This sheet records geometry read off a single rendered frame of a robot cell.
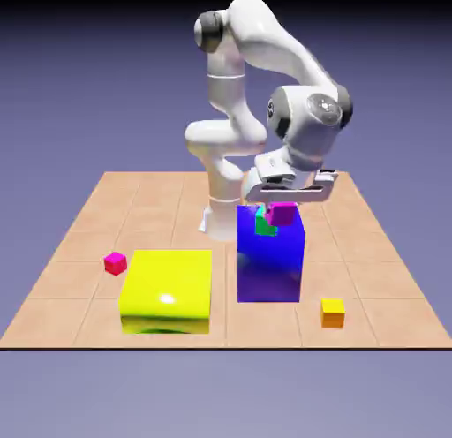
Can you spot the small pink cube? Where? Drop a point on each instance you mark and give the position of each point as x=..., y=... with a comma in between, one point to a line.
x=115, y=263

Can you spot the large yellow box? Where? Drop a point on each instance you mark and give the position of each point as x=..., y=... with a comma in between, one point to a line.
x=167, y=286

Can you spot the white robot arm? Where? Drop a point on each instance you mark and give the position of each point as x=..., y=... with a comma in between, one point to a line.
x=226, y=74

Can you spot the small magenta cube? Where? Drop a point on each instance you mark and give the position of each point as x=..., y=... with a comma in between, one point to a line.
x=281, y=213

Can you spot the small orange cube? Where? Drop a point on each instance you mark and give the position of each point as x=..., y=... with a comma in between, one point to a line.
x=332, y=313

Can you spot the large blue box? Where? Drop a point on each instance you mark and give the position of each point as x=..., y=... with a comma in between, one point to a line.
x=270, y=261

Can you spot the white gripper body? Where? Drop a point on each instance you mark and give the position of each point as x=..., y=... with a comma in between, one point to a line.
x=303, y=193

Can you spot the small green cube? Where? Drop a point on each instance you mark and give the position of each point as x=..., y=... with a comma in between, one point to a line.
x=262, y=226

